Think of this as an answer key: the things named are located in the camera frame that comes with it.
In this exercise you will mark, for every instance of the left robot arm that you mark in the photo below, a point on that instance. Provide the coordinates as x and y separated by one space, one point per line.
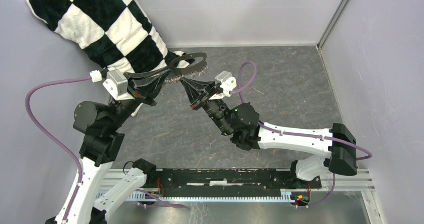
101 144

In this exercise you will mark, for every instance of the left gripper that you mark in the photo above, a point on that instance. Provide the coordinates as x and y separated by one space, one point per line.
148 92

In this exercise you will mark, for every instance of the metal key organizer plate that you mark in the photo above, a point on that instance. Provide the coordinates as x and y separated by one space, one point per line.
186 65

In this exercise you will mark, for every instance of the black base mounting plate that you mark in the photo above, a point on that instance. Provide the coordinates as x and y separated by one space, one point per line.
226 182

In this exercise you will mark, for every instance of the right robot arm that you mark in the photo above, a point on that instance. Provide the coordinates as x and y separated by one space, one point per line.
332 150

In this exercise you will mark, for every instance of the aluminium corner profile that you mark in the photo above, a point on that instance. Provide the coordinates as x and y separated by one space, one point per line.
332 23

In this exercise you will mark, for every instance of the black and white checkered pillow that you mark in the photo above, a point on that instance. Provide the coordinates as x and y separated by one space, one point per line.
115 34

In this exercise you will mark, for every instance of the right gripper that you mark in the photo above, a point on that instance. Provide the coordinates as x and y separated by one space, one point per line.
195 88

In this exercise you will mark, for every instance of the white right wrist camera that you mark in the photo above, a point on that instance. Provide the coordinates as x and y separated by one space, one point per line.
226 83

